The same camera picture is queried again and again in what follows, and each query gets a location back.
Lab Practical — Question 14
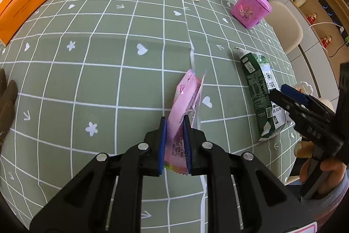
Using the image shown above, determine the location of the purple toy bin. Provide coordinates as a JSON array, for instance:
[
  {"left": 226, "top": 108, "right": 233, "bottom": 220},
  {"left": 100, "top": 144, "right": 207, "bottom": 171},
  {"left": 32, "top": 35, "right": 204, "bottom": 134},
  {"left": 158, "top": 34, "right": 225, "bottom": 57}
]
[{"left": 231, "top": 0, "right": 272, "bottom": 29}]

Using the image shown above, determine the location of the right hand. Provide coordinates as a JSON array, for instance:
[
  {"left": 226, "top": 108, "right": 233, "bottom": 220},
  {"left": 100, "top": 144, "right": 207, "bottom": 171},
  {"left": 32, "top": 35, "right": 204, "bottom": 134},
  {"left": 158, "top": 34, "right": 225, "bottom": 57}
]
[{"left": 294, "top": 141, "right": 347, "bottom": 196}]

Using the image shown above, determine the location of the white sideboard cabinet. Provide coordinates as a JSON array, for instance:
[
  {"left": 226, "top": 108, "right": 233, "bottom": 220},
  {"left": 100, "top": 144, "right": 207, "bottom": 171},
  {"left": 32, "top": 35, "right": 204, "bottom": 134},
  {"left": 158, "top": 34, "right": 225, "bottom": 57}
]
[{"left": 269, "top": 0, "right": 342, "bottom": 104}]

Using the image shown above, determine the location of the beige dining chair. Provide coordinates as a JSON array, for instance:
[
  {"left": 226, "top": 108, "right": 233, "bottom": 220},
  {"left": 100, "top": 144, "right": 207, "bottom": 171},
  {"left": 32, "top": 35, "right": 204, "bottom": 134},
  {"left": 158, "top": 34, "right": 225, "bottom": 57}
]
[{"left": 265, "top": 1, "right": 303, "bottom": 54}]

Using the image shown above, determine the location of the black power strip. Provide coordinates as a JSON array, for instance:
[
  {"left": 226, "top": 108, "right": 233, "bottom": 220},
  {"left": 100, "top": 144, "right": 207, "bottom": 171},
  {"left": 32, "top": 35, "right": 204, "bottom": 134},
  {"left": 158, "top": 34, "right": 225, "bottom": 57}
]
[{"left": 318, "top": 0, "right": 344, "bottom": 33}]

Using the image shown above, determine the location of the yellow white cup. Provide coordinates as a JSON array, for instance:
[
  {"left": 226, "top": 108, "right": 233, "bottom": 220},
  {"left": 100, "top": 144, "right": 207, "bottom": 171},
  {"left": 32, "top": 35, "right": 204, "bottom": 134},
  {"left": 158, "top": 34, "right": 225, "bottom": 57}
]
[{"left": 293, "top": 0, "right": 307, "bottom": 8}]

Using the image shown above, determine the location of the red figurine left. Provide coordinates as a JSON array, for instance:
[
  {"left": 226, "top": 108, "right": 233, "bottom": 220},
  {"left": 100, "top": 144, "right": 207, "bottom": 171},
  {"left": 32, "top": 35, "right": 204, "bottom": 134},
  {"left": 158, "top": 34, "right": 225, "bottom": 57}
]
[{"left": 306, "top": 12, "right": 318, "bottom": 25}]

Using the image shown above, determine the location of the pink snack wrapper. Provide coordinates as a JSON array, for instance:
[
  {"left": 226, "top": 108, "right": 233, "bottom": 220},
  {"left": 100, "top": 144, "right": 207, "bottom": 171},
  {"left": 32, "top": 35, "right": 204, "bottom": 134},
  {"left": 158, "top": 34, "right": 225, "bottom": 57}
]
[{"left": 164, "top": 69, "right": 203, "bottom": 174}]

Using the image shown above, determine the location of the red figurine right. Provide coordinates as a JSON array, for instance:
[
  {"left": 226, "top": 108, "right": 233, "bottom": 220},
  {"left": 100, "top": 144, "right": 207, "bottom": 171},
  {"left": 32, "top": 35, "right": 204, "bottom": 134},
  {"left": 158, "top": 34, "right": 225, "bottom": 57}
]
[{"left": 321, "top": 35, "right": 332, "bottom": 48}]

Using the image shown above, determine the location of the green checked tablecloth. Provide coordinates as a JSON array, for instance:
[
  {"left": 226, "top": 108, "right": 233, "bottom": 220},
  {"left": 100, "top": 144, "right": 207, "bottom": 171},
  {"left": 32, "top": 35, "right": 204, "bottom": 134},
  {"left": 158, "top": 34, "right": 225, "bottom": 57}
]
[{"left": 1, "top": 0, "right": 299, "bottom": 226}]

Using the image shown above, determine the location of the orange tissue box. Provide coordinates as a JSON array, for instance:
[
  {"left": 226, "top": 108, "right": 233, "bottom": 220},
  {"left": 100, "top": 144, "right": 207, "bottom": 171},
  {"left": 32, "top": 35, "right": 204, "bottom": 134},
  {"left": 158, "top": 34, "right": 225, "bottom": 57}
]
[{"left": 0, "top": 0, "right": 47, "bottom": 46}]

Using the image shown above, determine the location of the red figurine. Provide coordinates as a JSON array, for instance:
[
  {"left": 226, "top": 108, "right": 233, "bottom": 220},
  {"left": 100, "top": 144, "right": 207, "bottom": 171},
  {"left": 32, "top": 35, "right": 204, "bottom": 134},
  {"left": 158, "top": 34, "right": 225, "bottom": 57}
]
[
  {"left": 321, "top": 35, "right": 332, "bottom": 48},
  {"left": 306, "top": 12, "right": 318, "bottom": 25}
]

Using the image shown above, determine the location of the green white snack package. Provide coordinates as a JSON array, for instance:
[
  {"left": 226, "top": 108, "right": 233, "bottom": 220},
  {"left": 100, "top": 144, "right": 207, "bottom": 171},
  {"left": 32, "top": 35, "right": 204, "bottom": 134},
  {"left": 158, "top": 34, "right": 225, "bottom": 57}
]
[{"left": 235, "top": 47, "right": 287, "bottom": 141}]

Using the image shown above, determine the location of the white charger cable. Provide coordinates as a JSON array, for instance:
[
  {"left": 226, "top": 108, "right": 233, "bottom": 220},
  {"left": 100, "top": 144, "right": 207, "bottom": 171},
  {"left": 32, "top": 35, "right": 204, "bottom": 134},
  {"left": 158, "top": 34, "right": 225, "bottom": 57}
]
[{"left": 309, "top": 21, "right": 346, "bottom": 52}]

